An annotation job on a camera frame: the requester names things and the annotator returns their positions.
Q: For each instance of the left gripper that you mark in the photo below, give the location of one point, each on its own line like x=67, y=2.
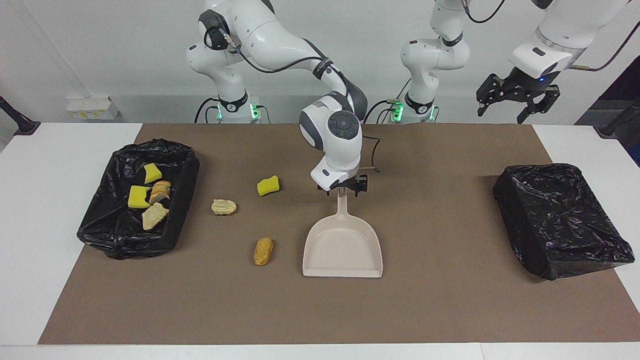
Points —
x=525, y=85

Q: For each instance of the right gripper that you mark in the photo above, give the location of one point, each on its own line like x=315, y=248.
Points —
x=356, y=179

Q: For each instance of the beige plastic dustpan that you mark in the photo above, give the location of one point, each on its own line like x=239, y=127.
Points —
x=345, y=250

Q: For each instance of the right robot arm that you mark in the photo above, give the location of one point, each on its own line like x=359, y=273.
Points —
x=280, y=40

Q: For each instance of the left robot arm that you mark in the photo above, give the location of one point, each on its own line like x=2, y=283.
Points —
x=435, y=55

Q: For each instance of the black bag-lined bin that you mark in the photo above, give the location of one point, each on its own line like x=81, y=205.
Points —
x=560, y=220
x=115, y=235

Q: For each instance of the yellow sponge piece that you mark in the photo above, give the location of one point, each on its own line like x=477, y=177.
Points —
x=137, y=197
x=268, y=186
x=152, y=173

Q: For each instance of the golden fried bread roll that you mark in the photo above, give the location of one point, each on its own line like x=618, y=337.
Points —
x=263, y=251

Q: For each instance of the black stand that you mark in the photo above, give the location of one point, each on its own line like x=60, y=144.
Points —
x=617, y=122
x=20, y=122

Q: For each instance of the flat pale bread piece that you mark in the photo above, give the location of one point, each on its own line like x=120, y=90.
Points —
x=223, y=207

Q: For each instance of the sliced bread loaf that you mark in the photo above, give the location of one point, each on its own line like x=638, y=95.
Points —
x=161, y=192

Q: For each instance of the white wall socket box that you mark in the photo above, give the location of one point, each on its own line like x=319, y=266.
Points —
x=92, y=108

